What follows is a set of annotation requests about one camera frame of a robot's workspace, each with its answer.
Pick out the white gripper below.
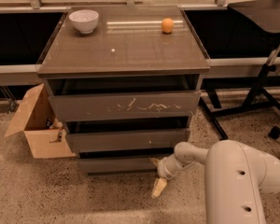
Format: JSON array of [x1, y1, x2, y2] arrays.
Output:
[[150, 155, 183, 199]]

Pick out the grey bottom drawer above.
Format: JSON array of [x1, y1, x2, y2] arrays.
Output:
[[77, 147, 178, 175]]

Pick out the grey drawer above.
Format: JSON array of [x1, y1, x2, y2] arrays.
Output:
[[66, 117, 189, 152], [77, 147, 178, 175], [49, 75, 201, 121]]

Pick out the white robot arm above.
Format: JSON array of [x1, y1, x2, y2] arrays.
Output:
[[151, 140, 280, 224]]

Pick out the grey middle drawer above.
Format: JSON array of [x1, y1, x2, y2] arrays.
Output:
[[66, 117, 189, 152]]

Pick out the grey drawer cabinet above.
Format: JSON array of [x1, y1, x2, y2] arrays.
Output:
[[35, 5, 211, 176]]

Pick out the grey top drawer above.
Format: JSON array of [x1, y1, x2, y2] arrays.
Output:
[[49, 75, 201, 121]]

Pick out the open cardboard box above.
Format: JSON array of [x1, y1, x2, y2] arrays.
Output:
[[5, 84, 75, 159]]

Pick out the black office chair base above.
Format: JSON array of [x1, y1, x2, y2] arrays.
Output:
[[269, 126, 280, 139]]

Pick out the orange fruit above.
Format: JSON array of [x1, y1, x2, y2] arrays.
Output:
[[161, 18, 174, 34]]

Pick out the white ceramic bowl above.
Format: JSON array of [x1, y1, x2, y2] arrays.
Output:
[[69, 9, 99, 34]]

